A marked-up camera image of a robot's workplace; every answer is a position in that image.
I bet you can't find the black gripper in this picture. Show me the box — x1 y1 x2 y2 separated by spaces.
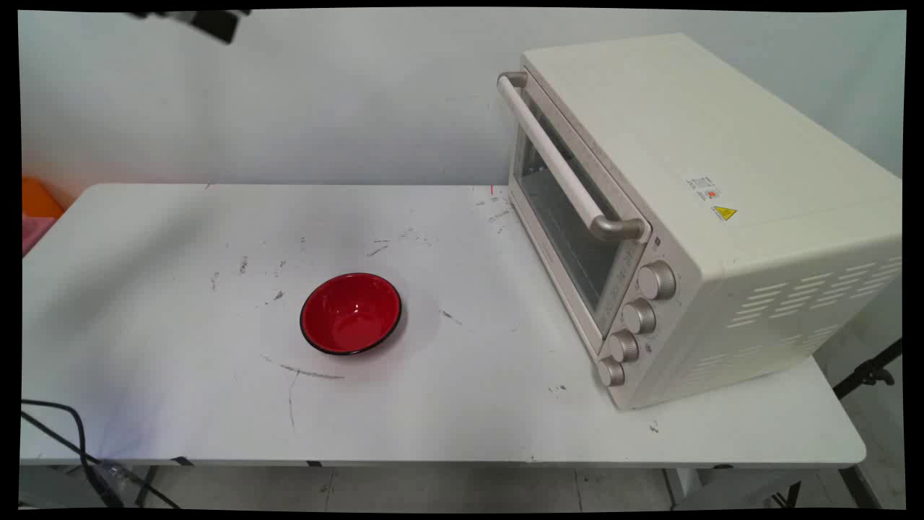
126 9 252 46

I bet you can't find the oven door with bar handle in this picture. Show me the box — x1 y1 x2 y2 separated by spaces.
497 70 654 358

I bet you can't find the orange box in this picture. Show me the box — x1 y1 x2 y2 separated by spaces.
22 177 66 220

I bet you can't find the pink box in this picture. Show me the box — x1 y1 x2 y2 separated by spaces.
22 215 57 257

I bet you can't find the red bowl with black rim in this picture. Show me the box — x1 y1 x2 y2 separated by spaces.
300 272 403 357

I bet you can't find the large silver oven knob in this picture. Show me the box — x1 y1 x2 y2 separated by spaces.
637 261 678 301

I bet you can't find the white label sticker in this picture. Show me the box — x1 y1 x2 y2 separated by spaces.
684 174 723 204

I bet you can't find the cream toaster oven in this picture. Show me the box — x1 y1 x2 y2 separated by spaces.
497 32 903 411

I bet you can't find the black tripod stand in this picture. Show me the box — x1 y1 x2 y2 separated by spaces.
832 338 903 400

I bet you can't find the grey metal table leg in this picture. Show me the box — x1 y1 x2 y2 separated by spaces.
837 466 886 510

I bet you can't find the black cable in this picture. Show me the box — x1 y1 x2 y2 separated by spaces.
20 399 123 506
20 412 181 510

